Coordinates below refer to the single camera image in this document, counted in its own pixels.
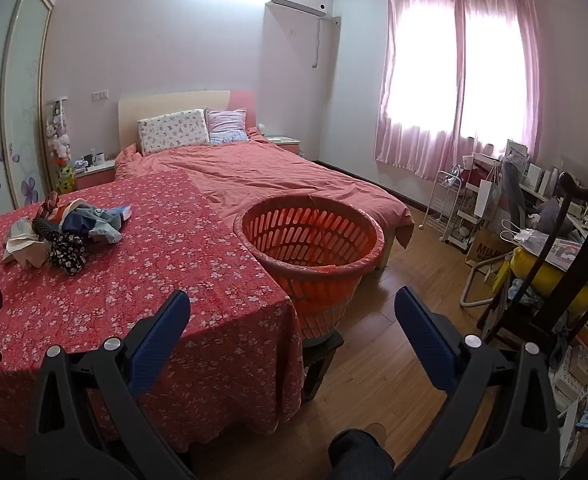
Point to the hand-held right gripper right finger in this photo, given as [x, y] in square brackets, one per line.
[424, 330]

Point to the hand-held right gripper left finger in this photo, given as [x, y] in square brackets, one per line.
[161, 330]

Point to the beige cloth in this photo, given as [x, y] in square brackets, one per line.
[21, 245]

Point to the black floral sock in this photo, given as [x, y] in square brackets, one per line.
[66, 255]

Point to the orange plastic laundry basket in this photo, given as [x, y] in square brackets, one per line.
[324, 285]

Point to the grey blue cloth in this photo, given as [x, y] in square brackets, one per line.
[94, 225]

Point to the red floral tablecloth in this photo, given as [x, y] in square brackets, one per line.
[149, 240]

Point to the black stool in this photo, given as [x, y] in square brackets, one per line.
[321, 355]

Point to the white trolley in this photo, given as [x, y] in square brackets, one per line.
[466, 220]

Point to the yellow bag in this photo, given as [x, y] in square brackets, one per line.
[539, 275]

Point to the person's leg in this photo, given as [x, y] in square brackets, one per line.
[359, 455]

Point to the white paper bag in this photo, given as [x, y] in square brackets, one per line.
[489, 197]

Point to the green plush toy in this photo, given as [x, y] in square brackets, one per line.
[64, 175]

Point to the pink nightstand with mug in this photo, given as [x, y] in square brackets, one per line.
[94, 172]

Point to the pink curtain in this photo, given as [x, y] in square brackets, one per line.
[414, 150]
[519, 60]

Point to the white mug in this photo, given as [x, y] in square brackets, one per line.
[99, 157]

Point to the hanging plush toy organizer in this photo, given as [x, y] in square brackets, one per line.
[59, 130]

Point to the dark wooden chair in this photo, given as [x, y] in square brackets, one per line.
[581, 220]

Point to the white floral pillow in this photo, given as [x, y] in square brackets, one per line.
[174, 132]

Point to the floral sliding door wardrobe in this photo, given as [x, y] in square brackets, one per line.
[19, 110]

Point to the salmon duvet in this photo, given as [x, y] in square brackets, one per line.
[284, 170]

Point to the pink striped pillow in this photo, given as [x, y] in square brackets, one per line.
[226, 125]

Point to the cream and pink bed headboard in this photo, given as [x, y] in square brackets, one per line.
[174, 102]

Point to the white air conditioner pipe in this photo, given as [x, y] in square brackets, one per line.
[319, 40]

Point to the white metal tube frame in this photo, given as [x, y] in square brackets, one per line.
[469, 285]

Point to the white picture frame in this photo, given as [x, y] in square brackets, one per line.
[516, 150]

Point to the white wall switch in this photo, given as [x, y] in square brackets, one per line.
[100, 95]

